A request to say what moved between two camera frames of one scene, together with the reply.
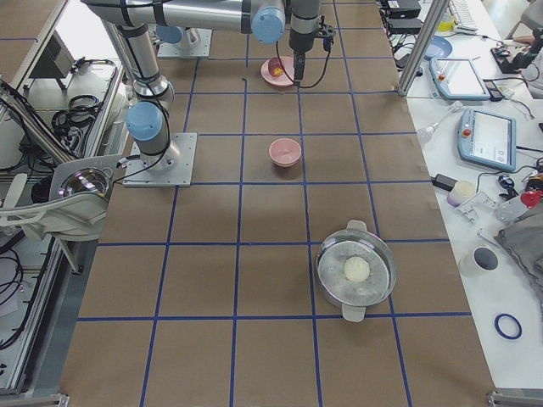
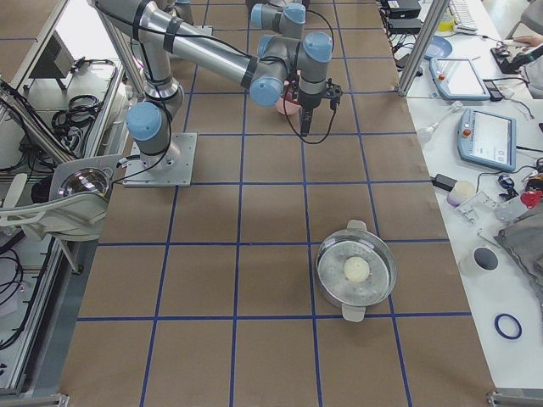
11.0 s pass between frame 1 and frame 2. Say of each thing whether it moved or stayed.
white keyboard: stayed
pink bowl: moved
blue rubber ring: stayed
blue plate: stayed
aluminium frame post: stayed
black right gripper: moved
